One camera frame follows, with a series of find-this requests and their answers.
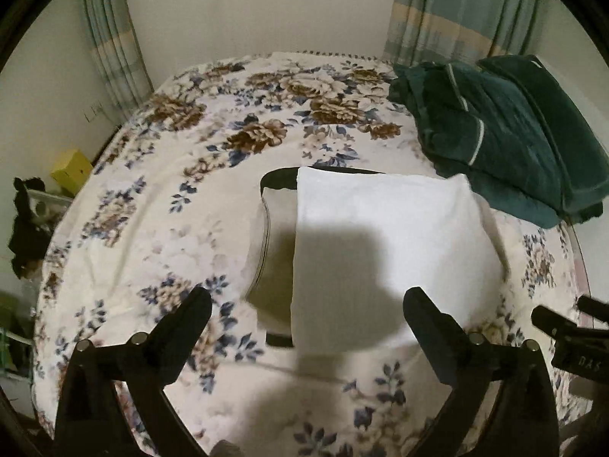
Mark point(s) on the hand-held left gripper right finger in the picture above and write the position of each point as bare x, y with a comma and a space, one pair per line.
430, 338

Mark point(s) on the wall socket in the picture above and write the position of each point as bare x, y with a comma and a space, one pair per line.
94, 112

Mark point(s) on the floral bedspread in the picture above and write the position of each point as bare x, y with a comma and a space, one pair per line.
166, 223

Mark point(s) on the narrow teal curtain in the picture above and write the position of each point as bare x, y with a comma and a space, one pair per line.
116, 43

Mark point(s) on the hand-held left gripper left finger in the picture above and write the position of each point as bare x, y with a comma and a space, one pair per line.
183, 328

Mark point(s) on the clear plastic bin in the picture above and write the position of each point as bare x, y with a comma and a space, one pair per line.
54, 204

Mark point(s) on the white towel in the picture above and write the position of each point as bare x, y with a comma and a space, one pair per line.
390, 228

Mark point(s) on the wide teal curtain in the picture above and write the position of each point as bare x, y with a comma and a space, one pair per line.
456, 9

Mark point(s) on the beige folded garment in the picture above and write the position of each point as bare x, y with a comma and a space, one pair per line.
273, 257

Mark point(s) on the dark green blanket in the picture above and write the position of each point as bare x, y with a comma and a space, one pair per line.
499, 138

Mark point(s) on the grey folded towel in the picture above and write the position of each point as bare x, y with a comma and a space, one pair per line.
280, 178

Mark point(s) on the black cloth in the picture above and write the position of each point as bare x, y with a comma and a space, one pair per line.
26, 228

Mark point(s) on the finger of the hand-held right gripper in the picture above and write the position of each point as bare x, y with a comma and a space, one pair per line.
554, 321
594, 305

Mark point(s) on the yellow box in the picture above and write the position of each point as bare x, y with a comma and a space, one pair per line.
71, 171

